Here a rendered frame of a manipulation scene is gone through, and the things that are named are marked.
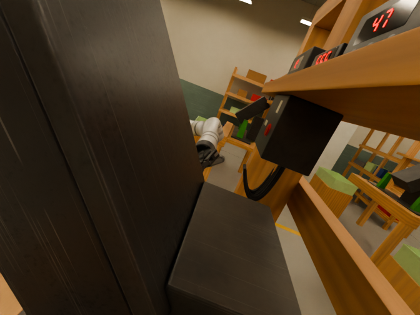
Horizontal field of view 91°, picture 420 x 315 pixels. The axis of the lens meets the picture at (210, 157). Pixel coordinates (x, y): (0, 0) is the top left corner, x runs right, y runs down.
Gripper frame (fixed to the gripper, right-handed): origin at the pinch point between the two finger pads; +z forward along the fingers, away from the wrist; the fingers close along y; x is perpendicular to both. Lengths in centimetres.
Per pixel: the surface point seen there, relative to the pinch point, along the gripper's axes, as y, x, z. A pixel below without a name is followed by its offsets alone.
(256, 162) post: 6, 32, -50
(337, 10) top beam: 56, -18, -50
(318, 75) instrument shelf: 34.9, -16.4, 17.7
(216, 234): 13.2, -0.4, 25.5
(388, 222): 133, 417, -315
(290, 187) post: 22.4, 22.2, -9.7
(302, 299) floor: -14, 191, -59
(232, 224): 14.3, 2.3, 21.3
